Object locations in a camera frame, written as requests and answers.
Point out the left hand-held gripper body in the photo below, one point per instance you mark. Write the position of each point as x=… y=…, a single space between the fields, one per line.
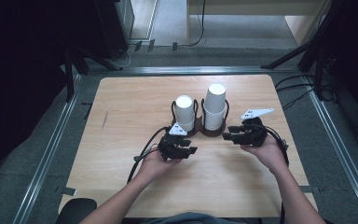
x=171 y=146

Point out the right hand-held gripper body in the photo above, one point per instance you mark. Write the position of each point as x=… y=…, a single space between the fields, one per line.
x=254 y=133

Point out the dark double cup holder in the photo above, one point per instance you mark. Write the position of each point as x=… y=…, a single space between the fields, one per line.
x=199 y=127

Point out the white paper cup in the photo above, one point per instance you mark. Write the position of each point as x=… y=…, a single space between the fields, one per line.
x=185 y=110
x=213 y=119
x=215 y=96

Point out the person's right hand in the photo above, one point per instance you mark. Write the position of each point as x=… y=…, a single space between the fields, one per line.
x=268 y=152

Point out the person's left hand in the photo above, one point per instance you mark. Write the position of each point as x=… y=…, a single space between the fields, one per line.
x=155 y=165

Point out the person's blue-grey clothing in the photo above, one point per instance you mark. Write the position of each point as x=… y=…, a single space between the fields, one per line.
x=189 y=218

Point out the grey tape strip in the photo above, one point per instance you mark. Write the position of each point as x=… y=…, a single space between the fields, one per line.
x=307 y=189
x=66 y=191

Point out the black tripod stand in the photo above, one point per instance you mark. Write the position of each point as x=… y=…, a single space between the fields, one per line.
x=71 y=71
x=310 y=46

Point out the black chair seat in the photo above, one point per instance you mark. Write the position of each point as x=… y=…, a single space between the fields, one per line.
x=76 y=210

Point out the black computer cabinet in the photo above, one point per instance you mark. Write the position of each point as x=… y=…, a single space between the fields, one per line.
x=112 y=28

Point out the dark curtain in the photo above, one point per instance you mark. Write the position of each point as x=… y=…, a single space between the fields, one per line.
x=18 y=77

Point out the aluminium frame rail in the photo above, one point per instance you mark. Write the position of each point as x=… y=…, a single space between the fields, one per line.
x=43 y=161
x=341 y=149
x=192 y=70

